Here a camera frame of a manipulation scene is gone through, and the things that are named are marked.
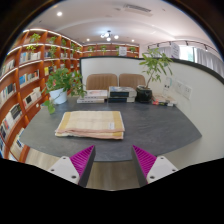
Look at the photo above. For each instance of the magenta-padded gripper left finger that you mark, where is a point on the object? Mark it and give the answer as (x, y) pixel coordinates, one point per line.
(66, 168)

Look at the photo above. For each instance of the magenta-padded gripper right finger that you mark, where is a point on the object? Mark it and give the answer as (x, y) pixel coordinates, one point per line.
(159, 168)

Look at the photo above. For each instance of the yellow cream striped towel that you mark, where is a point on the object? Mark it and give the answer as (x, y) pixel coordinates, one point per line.
(91, 124)

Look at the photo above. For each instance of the red book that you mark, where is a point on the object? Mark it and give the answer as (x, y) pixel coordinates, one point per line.
(162, 104)

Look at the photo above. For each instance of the tan cover book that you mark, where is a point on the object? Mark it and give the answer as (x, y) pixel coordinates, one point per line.
(165, 99)

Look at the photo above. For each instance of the white thick book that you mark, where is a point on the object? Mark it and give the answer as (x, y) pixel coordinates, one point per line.
(90, 100)

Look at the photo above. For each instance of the leafy plant in white pot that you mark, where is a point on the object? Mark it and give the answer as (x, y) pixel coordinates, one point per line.
(60, 95)

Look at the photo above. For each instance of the small tree in black pot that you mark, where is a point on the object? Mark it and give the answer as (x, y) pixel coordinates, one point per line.
(144, 94)

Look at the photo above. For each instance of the dark thick book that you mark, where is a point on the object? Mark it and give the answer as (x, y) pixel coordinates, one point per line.
(120, 99)

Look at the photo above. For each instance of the white picture book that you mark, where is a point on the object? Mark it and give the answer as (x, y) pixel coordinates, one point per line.
(96, 93)

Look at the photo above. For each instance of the clear standing paper sign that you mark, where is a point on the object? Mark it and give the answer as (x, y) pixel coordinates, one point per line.
(167, 87)

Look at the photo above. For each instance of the dark blue cover book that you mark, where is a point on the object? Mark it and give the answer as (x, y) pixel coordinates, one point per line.
(122, 91)

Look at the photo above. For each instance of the tan upholstered chair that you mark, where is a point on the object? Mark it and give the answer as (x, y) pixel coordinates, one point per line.
(131, 80)
(101, 81)

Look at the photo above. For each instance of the orange wooden bookshelf unit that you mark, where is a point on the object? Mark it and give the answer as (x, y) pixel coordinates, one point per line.
(20, 86)

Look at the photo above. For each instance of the white hanging sign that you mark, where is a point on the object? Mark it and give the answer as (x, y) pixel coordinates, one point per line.
(175, 50)

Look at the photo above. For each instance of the white curtain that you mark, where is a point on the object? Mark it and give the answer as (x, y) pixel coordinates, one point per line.
(208, 60)

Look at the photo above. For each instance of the white framed sign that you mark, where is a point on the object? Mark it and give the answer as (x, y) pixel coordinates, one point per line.
(122, 51)

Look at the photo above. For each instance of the long orange shelf with plants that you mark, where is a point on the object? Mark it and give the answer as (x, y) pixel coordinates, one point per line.
(110, 50)

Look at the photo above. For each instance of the multi-bulb ceiling lamp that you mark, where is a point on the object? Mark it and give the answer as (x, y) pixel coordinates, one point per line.
(107, 35)

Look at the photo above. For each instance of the ceiling air vent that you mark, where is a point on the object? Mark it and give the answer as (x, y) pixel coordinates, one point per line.
(138, 8)

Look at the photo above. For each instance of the white wall socket plate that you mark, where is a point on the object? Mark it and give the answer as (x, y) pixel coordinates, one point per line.
(179, 87)
(187, 92)

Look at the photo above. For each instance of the black track light rail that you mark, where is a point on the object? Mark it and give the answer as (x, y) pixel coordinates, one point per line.
(180, 42)

